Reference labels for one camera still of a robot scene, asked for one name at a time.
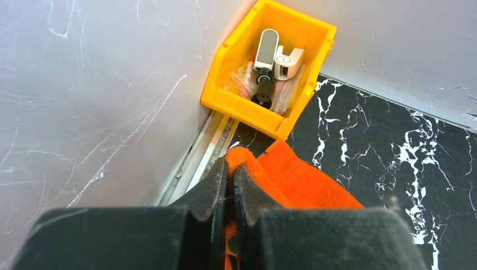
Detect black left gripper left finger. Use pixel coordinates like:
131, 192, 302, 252
12, 157, 228, 269

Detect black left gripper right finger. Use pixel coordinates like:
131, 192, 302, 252
233, 165, 426, 269

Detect orange patterned pillowcase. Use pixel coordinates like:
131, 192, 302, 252
223, 139, 364, 270

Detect white clips in bin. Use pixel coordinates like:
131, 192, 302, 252
231, 28, 305, 116

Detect yellow plastic bin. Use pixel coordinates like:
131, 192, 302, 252
201, 1, 337, 140

